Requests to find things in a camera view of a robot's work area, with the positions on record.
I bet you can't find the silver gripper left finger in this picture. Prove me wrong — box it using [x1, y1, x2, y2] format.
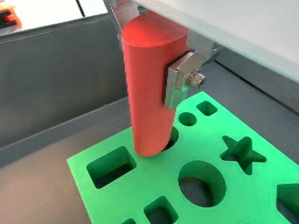
[102, 0, 138, 48]

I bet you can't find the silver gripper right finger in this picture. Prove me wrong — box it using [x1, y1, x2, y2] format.
[164, 31, 221, 110]

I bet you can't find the red oval peg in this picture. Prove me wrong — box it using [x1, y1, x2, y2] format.
[121, 12, 188, 157]

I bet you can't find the orange black object outside bin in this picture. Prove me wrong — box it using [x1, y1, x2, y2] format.
[0, 5, 21, 29]

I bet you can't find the green shape sorting board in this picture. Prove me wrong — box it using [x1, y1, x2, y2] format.
[68, 93, 299, 224]

